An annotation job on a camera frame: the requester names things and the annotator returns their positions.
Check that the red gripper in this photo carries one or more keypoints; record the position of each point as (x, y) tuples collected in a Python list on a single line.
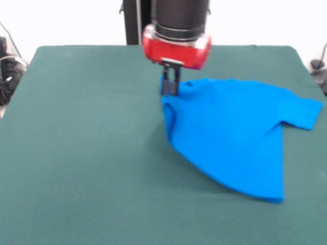
[(176, 52)]

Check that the blue GAME print t-shirt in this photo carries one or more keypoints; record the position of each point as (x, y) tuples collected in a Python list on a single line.
[(230, 140)]

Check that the dark green table cloth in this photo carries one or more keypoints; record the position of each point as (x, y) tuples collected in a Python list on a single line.
[(76, 166)]

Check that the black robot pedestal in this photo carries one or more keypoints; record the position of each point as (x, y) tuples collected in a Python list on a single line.
[(132, 23)]

